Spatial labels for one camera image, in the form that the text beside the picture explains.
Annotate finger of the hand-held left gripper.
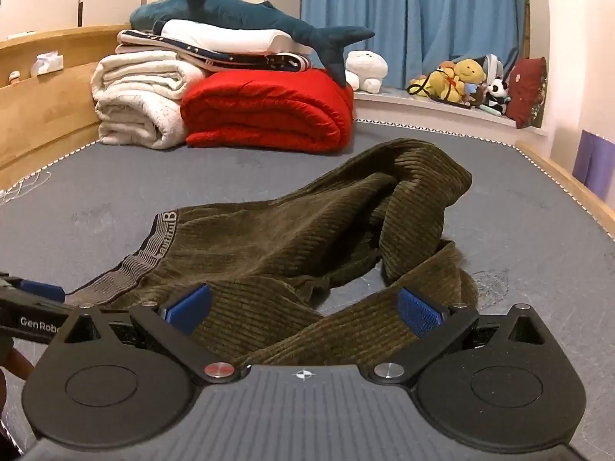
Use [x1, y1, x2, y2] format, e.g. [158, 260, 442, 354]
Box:
[0, 273, 66, 305]

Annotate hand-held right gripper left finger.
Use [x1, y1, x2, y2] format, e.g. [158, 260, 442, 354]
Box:
[60, 283, 251, 387]

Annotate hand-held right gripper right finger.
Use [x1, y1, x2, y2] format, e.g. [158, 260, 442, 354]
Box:
[359, 287, 553, 387]

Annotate person's left forearm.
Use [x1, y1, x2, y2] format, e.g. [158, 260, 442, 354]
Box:
[0, 337, 33, 423]

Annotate grey quilted mattress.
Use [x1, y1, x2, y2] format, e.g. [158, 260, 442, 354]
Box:
[0, 120, 615, 461]

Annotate white window sill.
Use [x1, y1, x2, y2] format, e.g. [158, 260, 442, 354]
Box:
[353, 87, 549, 142]

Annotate white folded blanket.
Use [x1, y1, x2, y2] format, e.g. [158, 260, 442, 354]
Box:
[90, 52, 209, 151]

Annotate red folded quilt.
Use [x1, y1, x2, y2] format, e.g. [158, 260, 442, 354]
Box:
[180, 68, 355, 155]

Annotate tissue box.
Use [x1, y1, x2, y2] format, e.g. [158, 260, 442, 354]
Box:
[31, 50, 64, 76]

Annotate yellow orange plush toy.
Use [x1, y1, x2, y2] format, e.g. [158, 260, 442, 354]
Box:
[422, 68, 467, 103]

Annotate panda plush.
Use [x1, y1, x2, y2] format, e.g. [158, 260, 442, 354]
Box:
[485, 79, 511, 116]

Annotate dark red cushion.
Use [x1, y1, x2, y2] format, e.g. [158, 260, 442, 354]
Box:
[507, 56, 549, 129]

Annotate yellow bear plush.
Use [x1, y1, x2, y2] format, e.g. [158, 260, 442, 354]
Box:
[454, 58, 487, 85]

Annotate white plush toy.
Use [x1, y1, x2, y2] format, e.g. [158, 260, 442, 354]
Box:
[345, 49, 389, 93]

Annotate navy striped folded blanket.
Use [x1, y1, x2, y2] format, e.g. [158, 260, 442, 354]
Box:
[116, 29, 314, 74]

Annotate white pillow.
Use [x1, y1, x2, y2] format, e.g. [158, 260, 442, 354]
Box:
[161, 19, 289, 56]

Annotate blue curtain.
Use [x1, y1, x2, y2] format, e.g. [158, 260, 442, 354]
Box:
[300, 0, 529, 91]

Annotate blue shark plush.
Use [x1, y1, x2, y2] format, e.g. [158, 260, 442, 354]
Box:
[129, 0, 376, 88]

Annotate wooden bed frame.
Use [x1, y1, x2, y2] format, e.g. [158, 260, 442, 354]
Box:
[0, 24, 615, 241]

